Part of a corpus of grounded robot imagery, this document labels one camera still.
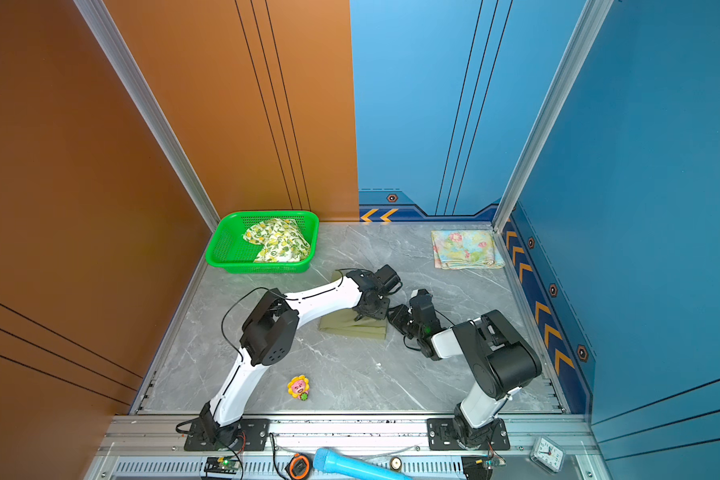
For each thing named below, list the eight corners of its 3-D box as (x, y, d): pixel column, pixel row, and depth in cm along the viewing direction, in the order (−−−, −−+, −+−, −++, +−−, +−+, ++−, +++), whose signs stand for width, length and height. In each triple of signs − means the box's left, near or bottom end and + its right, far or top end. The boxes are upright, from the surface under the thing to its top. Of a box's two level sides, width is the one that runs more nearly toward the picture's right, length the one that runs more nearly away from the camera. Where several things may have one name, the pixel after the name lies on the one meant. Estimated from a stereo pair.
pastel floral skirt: (435, 270, 109) (437, 264, 106) (429, 235, 120) (431, 228, 117) (501, 269, 109) (505, 264, 106) (489, 234, 120) (492, 228, 117)
